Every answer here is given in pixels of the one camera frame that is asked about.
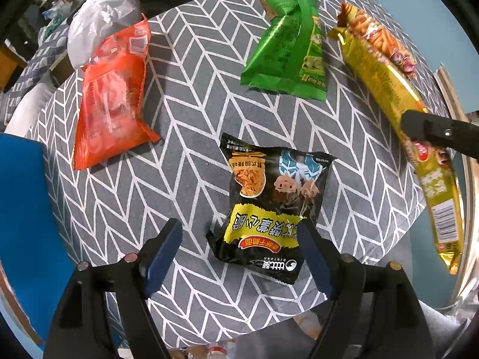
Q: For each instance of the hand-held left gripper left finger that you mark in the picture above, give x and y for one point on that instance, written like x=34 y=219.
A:
x=162 y=260

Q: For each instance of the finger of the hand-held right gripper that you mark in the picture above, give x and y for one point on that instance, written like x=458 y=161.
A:
x=430 y=129

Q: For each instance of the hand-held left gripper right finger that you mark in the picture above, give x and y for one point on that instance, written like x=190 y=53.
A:
x=315 y=260

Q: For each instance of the long yellow snack packet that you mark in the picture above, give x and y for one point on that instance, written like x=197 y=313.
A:
x=378 y=78

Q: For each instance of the black snack packet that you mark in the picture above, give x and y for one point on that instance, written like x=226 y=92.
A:
x=262 y=194

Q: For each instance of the green snack packet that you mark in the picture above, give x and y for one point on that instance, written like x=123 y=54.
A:
x=284 y=56

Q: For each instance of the red transparent snack packet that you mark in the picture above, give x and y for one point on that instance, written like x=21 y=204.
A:
x=108 y=101

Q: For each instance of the grey herringbone tablecloth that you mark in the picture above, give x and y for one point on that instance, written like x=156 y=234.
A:
x=187 y=82

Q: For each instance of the checked seat cushion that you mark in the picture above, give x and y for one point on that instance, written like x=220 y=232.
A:
x=33 y=67

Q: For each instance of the white plastic bag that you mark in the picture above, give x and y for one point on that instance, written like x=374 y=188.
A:
x=101 y=11

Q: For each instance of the pale plastic bags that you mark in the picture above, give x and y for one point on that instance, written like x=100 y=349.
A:
x=56 y=18

